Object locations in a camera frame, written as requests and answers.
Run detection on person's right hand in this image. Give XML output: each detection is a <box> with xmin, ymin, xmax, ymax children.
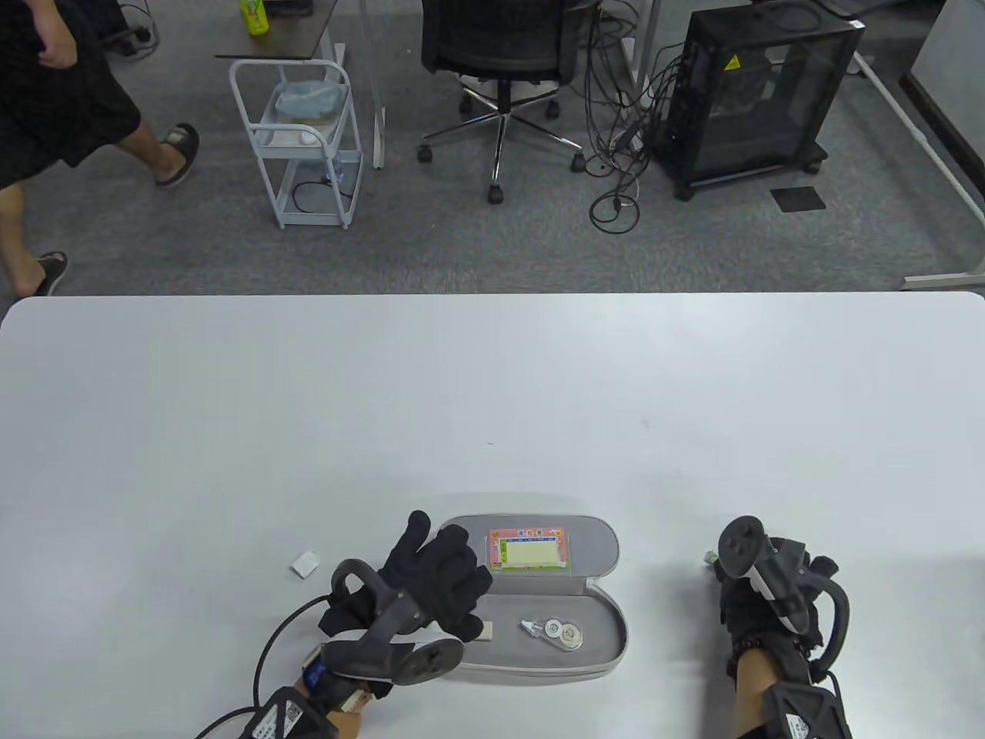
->
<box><xmin>712</xmin><ymin>537</ymin><xmax>840</xmax><ymax>677</ymax></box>

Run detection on person's left hand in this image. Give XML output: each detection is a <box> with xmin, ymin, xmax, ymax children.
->
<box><xmin>304</xmin><ymin>510</ymin><xmax>493</xmax><ymax>713</ymax></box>

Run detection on white cartoon zippered pencil case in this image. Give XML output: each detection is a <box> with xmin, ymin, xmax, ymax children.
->
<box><xmin>431</xmin><ymin>514</ymin><xmax>630</xmax><ymax>686</ymax></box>

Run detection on clear correction tape dispenser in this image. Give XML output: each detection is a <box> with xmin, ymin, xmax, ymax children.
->
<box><xmin>519</xmin><ymin>617</ymin><xmax>584</xmax><ymax>649</ymax></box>

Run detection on person's right forearm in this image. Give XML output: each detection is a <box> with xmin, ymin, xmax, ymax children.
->
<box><xmin>730</xmin><ymin>645</ymin><xmax>782</xmax><ymax>739</ymax></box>

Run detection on grey right hand controller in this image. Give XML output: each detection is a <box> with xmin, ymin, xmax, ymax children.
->
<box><xmin>717</xmin><ymin>516</ymin><xmax>851</xmax><ymax>682</ymax></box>

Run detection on grey hand controller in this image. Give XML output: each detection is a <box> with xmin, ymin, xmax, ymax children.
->
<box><xmin>717</xmin><ymin>516</ymin><xmax>851</xmax><ymax>682</ymax></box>
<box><xmin>304</xmin><ymin>560</ymin><xmax>466</xmax><ymax>687</ymax></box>

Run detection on colourful schedule card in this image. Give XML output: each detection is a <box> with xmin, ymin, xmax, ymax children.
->
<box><xmin>487</xmin><ymin>527</ymin><xmax>572</xmax><ymax>573</ymax></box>

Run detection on grey left hand controller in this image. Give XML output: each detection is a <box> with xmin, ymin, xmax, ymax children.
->
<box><xmin>304</xmin><ymin>560</ymin><xmax>466</xmax><ymax>687</ymax></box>

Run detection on white rolling cart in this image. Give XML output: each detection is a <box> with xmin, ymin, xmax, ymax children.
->
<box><xmin>229</xmin><ymin>59</ymin><xmax>365</xmax><ymax>230</ymax></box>

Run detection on black floor mat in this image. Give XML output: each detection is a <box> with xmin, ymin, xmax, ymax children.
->
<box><xmin>771</xmin><ymin>186</ymin><xmax>827</xmax><ymax>213</ymax></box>

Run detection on clear plastic bag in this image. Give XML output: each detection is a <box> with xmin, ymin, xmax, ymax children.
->
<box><xmin>269</xmin><ymin>81</ymin><xmax>349</xmax><ymax>122</ymax></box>

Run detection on black office chair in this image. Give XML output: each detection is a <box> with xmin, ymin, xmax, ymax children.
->
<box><xmin>418</xmin><ymin>0</ymin><xmax>589</xmax><ymax>205</ymax></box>

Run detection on white desk leg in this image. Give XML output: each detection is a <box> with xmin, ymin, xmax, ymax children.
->
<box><xmin>631</xmin><ymin>0</ymin><xmax>664</xmax><ymax>93</ymax></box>

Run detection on white partition panel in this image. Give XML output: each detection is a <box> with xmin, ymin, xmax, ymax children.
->
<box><xmin>904</xmin><ymin>0</ymin><xmax>985</xmax><ymax>147</ymax></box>

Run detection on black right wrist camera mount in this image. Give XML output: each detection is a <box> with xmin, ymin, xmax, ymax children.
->
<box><xmin>762</xmin><ymin>681</ymin><xmax>851</xmax><ymax>739</ymax></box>

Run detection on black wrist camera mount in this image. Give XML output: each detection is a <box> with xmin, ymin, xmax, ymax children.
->
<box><xmin>242</xmin><ymin>689</ymin><xmax>339</xmax><ymax>739</ymax></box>
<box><xmin>762</xmin><ymin>681</ymin><xmax>851</xmax><ymax>739</ymax></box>

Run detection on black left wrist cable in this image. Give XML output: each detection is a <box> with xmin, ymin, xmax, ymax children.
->
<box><xmin>196</xmin><ymin>597</ymin><xmax>332</xmax><ymax>739</ymax></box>

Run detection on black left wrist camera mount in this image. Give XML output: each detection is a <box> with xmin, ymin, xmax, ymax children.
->
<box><xmin>242</xmin><ymin>689</ymin><xmax>339</xmax><ymax>739</ymax></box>

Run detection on white desk frame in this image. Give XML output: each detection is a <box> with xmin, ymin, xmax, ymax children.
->
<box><xmin>846</xmin><ymin>46</ymin><xmax>985</xmax><ymax>292</ymax></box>

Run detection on thin black cable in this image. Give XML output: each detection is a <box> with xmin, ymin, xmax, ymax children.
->
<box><xmin>291</xmin><ymin>179</ymin><xmax>343</xmax><ymax>215</ymax></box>

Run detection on tangled black floor cables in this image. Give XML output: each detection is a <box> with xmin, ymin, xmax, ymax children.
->
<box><xmin>581</xmin><ymin>0</ymin><xmax>697</xmax><ymax>233</ymax></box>

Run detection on black enclosure cabinet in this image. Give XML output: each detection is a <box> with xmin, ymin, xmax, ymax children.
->
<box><xmin>654</xmin><ymin>4</ymin><xmax>866</xmax><ymax>202</ymax></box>

